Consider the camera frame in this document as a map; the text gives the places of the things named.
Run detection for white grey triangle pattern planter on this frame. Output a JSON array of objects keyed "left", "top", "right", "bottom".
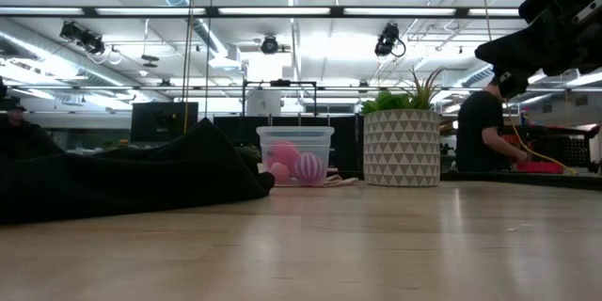
[{"left": 362, "top": 108, "right": 442, "bottom": 188}]

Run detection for black computer monitor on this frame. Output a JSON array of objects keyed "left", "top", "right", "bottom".
[{"left": 130, "top": 102, "right": 199, "bottom": 144}]

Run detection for white bucket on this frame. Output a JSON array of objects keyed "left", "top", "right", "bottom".
[{"left": 246, "top": 89, "right": 282, "bottom": 118}]

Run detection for black overhead beam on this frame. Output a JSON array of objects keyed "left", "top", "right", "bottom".
[{"left": 0, "top": 6, "right": 523, "bottom": 21}]

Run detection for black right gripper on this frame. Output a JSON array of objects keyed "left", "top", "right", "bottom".
[{"left": 474, "top": 0, "right": 602, "bottom": 101}]

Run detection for shelf with orange parts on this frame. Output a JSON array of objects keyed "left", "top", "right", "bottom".
[{"left": 498, "top": 123, "right": 602, "bottom": 175}]

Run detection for thin olive hanging cable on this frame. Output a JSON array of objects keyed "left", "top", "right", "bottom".
[{"left": 182, "top": 0, "right": 198, "bottom": 135}]

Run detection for yellow hanging cable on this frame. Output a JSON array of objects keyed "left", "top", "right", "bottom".
[{"left": 478, "top": 0, "right": 580, "bottom": 176}]

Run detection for person with cap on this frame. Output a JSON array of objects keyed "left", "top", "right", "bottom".
[{"left": 3, "top": 104, "right": 30, "bottom": 129}]

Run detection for clear plastic tupperware container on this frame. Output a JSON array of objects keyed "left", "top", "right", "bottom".
[{"left": 256, "top": 125, "right": 336, "bottom": 187}]

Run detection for black metal frame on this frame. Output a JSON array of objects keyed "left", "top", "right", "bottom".
[{"left": 242, "top": 78, "right": 318, "bottom": 126}]

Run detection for spiky air plant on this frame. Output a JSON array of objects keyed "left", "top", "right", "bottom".
[{"left": 403, "top": 66, "right": 448, "bottom": 111}]

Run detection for long black ceiling camera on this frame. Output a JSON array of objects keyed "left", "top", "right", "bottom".
[{"left": 59, "top": 21, "right": 123, "bottom": 65}]

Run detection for red plastic bin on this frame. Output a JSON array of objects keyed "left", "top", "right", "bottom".
[{"left": 515, "top": 161, "right": 564, "bottom": 175}]

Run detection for black cloth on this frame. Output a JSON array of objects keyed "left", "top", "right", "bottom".
[{"left": 0, "top": 118, "right": 277, "bottom": 226}]

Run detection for black counter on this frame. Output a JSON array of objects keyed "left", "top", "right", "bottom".
[{"left": 440, "top": 170, "right": 602, "bottom": 193}]

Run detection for black partition panel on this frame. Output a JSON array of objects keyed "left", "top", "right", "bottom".
[{"left": 214, "top": 115, "right": 364, "bottom": 173}]

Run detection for beige flat cloth piece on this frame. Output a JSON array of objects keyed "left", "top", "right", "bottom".
[{"left": 323, "top": 174, "right": 360, "bottom": 188}]

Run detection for black ceiling camera with loop cable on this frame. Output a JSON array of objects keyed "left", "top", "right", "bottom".
[{"left": 373, "top": 22, "right": 407, "bottom": 59}]

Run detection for purple striped onion toy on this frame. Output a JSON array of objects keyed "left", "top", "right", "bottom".
[{"left": 293, "top": 151, "right": 327, "bottom": 186}]

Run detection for red pepper toy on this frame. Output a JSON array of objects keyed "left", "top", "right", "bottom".
[{"left": 267, "top": 139, "right": 303, "bottom": 171}]

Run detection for thin black horizontal rail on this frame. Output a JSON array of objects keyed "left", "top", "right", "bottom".
[{"left": 8, "top": 84, "right": 602, "bottom": 93}]

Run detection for round black ceiling camera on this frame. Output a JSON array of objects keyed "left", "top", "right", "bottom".
[{"left": 261, "top": 35, "right": 280, "bottom": 55}]

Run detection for thin dark hanging cable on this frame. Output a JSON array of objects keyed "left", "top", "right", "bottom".
[{"left": 204, "top": 0, "right": 215, "bottom": 121}]

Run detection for green leafy plant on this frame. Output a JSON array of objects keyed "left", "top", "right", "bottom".
[{"left": 360, "top": 89, "right": 415, "bottom": 115}]

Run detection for silver ceiling air duct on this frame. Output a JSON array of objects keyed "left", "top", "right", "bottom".
[{"left": 460, "top": 63, "right": 602, "bottom": 88}]

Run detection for dark green leafy produce toy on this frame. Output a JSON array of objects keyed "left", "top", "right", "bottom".
[{"left": 234, "top": 144, "right": 262, "bottom": 165}]

